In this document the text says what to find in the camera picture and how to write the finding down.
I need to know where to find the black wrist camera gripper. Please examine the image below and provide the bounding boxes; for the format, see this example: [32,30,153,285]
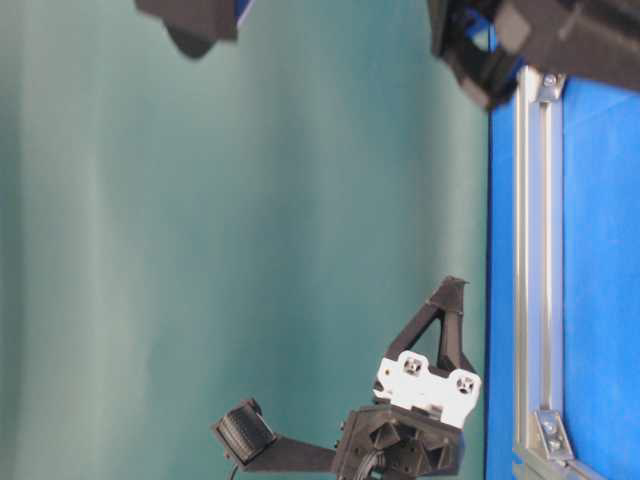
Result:
[211,398,336,473]
[134,0,254,60]

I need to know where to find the black wrist camera upper gripper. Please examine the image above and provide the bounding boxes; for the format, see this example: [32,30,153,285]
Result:
[134,0,254,60]

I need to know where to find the metal corner bracket lower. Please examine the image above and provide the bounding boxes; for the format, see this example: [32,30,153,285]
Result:
[534,409,575,461]

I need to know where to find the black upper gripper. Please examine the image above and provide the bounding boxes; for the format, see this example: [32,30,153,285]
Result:
[430,0,639,110]

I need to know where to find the black wrist camera lower gripper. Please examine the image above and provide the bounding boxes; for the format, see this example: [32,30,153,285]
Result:
[211,398,336,473]

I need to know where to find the black white lower gripper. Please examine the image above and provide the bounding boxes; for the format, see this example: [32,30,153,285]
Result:
[332,276,482,479]

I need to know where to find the metal corner bracket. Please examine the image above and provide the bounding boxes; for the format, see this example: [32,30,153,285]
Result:
[535,72,567,103]
[534,409,575,461]

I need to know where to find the aluminium frame vertical profile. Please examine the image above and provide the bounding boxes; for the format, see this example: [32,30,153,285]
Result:
[514,67,564,448]

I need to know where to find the aluminium frame bottom profile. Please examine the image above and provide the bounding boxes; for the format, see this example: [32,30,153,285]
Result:
[512,445,605,480]

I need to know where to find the metal corner bracket upper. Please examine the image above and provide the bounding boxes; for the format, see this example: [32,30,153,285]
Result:
[535,72,567,103]

